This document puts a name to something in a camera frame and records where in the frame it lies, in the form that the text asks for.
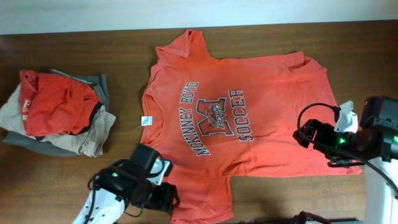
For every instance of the grey folded shirt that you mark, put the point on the grey folded shirt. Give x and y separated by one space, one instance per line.
102 90

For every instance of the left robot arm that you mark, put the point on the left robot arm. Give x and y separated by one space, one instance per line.
136 181

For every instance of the red folded shirt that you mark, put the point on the red folded shirt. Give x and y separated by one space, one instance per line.
56 104

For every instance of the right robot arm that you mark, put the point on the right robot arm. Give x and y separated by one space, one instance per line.
369 141

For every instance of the orange soccer t-shirt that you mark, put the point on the orange soccer t-shirt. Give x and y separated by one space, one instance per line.
219 118

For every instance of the beige folded shirt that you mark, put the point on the beige folded shirt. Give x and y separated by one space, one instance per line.
11 119

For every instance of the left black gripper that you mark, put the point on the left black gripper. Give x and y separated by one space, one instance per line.
162 196

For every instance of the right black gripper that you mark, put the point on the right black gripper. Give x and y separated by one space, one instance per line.
311 132

